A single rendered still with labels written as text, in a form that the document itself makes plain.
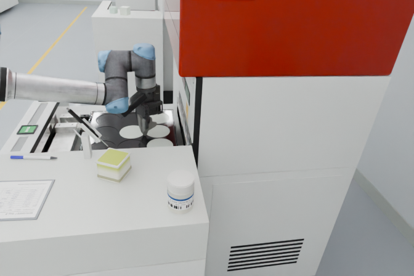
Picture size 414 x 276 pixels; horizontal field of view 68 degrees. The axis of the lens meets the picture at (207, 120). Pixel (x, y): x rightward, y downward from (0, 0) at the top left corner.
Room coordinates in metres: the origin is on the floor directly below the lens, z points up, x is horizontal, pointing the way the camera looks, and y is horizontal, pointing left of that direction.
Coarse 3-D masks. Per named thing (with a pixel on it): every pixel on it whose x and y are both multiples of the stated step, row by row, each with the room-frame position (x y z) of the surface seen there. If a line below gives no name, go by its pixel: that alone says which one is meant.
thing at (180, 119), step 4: (180, 104) 1.25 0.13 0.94; (180, 108) 1.21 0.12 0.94; (180, 112) 1.17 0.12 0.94; (180, 116) 1.17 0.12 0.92; (180, 120) 1.23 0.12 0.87; (180, 124) 1.19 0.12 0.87; (184, 124) 1.07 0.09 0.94; (180, 128) 1.16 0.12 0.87; (184, 128) 1.04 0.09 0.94; (180, 132) 1.14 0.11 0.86; (184, 132) 1.01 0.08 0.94; (184, 136) 1.00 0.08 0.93; (184, 140) 1.06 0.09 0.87; (188, 140) 0.96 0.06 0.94; (184, 144) 1.03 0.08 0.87; (188, 144) 0.93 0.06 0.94
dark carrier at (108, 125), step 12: (96, 120) 1.13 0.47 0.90; (108, 120) 1.14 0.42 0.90; (120, 120) 1.14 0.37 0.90; (132, 120) 1.15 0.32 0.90; (168, 120) 1.17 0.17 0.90; (108, 132) 1.04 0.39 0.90; (96, 144) 0.95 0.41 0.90; (108, 144) 0.96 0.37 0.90; (120, 144) 0.96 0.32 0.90; (132, 144) 0.97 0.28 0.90; (144, 144) 0.97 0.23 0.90
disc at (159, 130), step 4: (152, 128) 1.09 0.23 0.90; (156, 128) 1.10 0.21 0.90; (160, 128) 1.10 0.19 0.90; (164, 128) 1.10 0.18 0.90; (168, 128) 1.10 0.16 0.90; (148, 132) 1.06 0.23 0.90; (152, 132) 1.06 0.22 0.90; (156, 132) 1.06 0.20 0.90; (160, 132) 1.06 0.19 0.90; (164, 132) 1.07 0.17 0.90; (168, 132) 1.07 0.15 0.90; (152, 136) 1.03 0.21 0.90; (156, 136) 1.03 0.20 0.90; (160, 136) 1.04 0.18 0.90
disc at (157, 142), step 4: (152, 140) 1.00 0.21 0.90; (156, 140) 1.01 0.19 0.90; (160, 140) 1.01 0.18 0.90; (164, 140) 1.01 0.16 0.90; (168, 140) 1.01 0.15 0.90; (148, 144) 0.98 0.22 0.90; (152, 144) 0.98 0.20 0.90; (156, 144) 0.98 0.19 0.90; (160, 144) 0.98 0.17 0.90; (164, 144) 0.98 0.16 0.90; (168, 144) 0.99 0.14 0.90; (172, 144) 0.99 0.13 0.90
